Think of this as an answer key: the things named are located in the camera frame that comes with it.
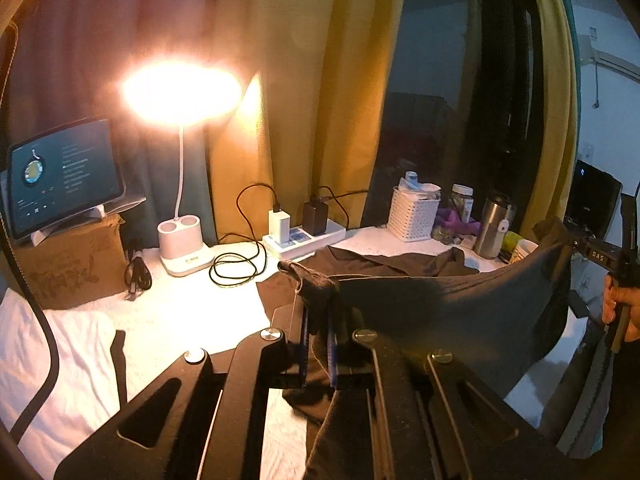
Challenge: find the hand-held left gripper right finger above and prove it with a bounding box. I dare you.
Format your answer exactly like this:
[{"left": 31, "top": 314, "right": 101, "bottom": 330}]
[{"left": 327, "top": 327, "right": 572, "bottom": 480}]

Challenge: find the black appliance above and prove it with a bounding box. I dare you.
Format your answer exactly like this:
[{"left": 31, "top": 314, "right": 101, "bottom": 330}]
[{"left": 564, "top": 159, "right": 624, "bottom": 247}]

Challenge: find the cardboard box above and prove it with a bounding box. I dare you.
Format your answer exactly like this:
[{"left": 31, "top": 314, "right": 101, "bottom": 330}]
[{"left": 10, "top": 213, "right": 127, "bottom": 311}]

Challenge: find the black charger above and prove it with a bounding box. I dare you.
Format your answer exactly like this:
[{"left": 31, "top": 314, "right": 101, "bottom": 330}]
[{"left": 302, "top": 201, "right": 329, "bottom": 236}]

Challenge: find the narrow yellow curtain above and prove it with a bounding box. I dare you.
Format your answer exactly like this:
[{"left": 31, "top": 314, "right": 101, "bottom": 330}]
[{"left": 522, "top": 0, "right": 582, "bottom": 243}]

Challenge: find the tablet with lit screen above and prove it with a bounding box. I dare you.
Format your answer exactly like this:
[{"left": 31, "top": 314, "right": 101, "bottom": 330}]
[{"left": 6, "top": 118, "right": 126, "bottom": 241}]

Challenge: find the long black charging cable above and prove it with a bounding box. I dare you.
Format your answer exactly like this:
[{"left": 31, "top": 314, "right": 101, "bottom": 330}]
[{"left": 209, "top": 183, "right": 282, "bottom": 289}]

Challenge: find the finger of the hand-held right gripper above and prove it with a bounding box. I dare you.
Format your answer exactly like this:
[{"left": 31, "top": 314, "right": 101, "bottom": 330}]
[{"left": 550, "top": 220, "right": 592, "bottom": 263}]

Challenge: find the grey cloth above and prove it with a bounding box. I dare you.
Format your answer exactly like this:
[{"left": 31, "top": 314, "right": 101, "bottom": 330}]
[{"left": 539, "top": 310, "right": 617, "bottom": 461}]

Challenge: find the black strap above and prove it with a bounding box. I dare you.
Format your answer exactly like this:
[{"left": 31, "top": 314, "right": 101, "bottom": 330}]
[{"left": 0, "top": 227, "right": 62, "bottom": 443}]

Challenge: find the glass jar with dark lid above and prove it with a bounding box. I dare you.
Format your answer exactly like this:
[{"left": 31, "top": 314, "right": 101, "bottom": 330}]
[{"left": 449, "top": 183, "right": 475, "bottom": 222}]

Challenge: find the purple object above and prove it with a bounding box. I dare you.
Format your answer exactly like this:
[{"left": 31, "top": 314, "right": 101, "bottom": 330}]
[{"left": 434, "top": 207, "right": 482, "bottom": 237}]

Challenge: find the white tablet stand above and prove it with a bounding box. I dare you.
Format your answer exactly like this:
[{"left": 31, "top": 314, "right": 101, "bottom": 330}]
[{"left": 30, "top": 194, "right": 149, "bottom": 249}]

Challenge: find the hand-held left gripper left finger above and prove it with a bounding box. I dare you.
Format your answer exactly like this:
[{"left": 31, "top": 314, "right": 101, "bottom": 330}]
[{"left": 54, "top": 304, "right": 309, "bottom": 480}]

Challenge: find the steel tumbler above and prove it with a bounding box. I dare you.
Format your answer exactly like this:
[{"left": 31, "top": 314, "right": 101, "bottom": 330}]
[{"left": 472, "top": 190, "right": 517, "bottom": 260}]

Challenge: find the bundled black cable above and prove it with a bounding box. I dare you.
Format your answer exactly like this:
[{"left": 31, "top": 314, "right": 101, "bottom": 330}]
[{"left": 124, "top": 239, "right": 154, "bottom": 302}]

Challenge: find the white charger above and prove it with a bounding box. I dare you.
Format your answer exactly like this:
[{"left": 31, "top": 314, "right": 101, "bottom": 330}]
[{"left": 268, "top": 208, "right": 290, "bottom": 246}]

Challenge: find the wall air conditioner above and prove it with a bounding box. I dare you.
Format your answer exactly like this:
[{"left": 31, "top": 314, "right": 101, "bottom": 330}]
[{"left": 594, "top": 49, "right": 640, "bottom": 82}]

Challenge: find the white perforated basket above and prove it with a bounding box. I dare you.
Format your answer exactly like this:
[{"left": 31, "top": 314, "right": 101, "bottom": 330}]
[{"left": 387, "top": 186, "right": 442, "bottom": 244}]

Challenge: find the white desk lamp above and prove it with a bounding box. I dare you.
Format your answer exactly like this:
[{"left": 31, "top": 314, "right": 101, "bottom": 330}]
[{"left": 121, "top": 59, "right": 247, "bottom": 277}]

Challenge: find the person's right hand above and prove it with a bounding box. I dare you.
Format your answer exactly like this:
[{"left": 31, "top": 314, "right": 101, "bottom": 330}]
[{"left": 601, "top": 275, "right": 640, "bottom": 343}]

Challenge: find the white tub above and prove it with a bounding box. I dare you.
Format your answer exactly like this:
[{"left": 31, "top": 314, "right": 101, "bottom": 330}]
[{"left": 509, "top": 237, "right": 542, "bottom": 267}]

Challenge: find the white power strip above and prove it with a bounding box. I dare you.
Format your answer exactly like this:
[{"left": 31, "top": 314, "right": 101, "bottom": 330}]
[{"left": 262, "top": 222, "right": 347, "bottom": 262}]

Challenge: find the dark brown t-shirt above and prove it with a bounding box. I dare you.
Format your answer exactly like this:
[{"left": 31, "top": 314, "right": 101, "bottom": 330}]
[{"left": 256, "top": 217, "right": 574, "bottom": 480}]

